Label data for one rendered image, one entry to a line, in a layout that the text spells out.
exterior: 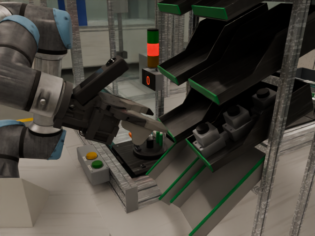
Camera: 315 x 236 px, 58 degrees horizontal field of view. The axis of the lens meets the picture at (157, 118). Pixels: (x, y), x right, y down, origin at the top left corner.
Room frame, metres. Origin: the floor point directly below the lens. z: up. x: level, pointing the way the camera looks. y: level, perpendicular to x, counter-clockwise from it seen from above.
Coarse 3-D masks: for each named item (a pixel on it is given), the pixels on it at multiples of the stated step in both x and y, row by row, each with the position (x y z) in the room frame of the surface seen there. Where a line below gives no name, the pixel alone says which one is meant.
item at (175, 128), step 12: (192, 96) 0.81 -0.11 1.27; (204, 96) 0.82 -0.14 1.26; (180, 108) 0.80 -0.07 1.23; (192, 108) 0.79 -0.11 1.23; (204, 108) 0.77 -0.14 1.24; (216, 108) 0.69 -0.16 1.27; (168, 120) 0.78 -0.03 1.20; (180, 120) 0.75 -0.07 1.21; (192, 120) 0.73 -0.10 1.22; (204, 120) 0.68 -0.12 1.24; (168, 132) 0.69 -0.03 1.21; (180, 132) 0.66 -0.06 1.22; (192, 132) 0.67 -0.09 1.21
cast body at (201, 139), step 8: (200, 128) 0.59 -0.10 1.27; (208, 128) 0.58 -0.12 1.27; (216, 128) 0.58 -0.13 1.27; (200, 136) 0.57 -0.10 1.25; (208, 136) 0.57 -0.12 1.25; (216, 136) 0.58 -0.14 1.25; (224, 136) 0.61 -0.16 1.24; (200, 144) 0.59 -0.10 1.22; (208, 144) 0.57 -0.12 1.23; (216, 144) 0.58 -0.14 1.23; (224, 144) 0.59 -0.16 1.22; (200, 152) 0.57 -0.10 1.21; (208, 152) 0.57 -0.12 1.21
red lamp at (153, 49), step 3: (147, 45) 1.20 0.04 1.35; (150, 45) 1.19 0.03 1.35; (153, 45) 1.19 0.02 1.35; (156, 45) 1.19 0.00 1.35; (147, 48) 1.20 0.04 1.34; (150, 48) 1.19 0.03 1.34; (153, 48) 1.19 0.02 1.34; (156, 48) 1.19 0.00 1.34; (147, 51) 1.21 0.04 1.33; (150, 51) 1.19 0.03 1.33; (153, 51) 1.19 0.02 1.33; (156, 51) 1.19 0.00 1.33; (147, 54) 1.21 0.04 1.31; (150, 54) 1.19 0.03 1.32; (153, 54) 1.19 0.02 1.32; (156, 54) 1.19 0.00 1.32
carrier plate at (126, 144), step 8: (152, 136) 1.11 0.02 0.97; (120, 144) 1.04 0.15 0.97; (128, 144) 1.04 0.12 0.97; (168, 144) 1.04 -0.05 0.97; (120, 152) 0.98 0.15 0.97; (128, 152) 0.98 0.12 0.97; (128, 160) 0.92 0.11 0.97; (136, 160) 0.92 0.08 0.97; (144, 160) 0.92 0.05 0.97; (152, 160) 0.92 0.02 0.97; (128, 168) 0.88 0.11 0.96; (136, 168) 0.86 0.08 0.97; (144, 168) 0.86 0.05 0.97; (136, 176) 0.83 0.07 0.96
